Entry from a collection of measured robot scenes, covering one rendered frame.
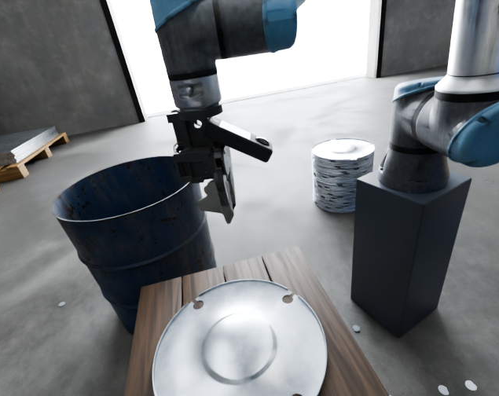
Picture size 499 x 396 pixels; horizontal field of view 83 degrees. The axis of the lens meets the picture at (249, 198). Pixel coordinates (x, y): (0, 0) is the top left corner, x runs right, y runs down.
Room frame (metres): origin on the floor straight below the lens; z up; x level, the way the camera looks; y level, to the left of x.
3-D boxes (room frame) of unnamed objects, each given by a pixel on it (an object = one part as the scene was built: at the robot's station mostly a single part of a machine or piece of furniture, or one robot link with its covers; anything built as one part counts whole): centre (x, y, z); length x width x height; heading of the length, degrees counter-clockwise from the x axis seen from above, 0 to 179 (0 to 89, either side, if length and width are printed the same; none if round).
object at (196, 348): (0.30, 0.06, 0.35); 0.29 x 0.29 x 0.01
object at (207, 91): (0.46, 0.05, 0.74); 0.08 x 0.08 x 0.05
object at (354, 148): (1.28, -0.49, 0.28); 0.29 x 0.29 x 0.01
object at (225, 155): (0.47, 0.06, 0.66); 0.09 x 0.08 x 0.12; 82
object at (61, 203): (0.80, 0.35, 0.24); 0.42 x 0.42 x 0.48
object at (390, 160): (0.60, -0.40, 0.50); 0.15 x 0.15 x 0.10
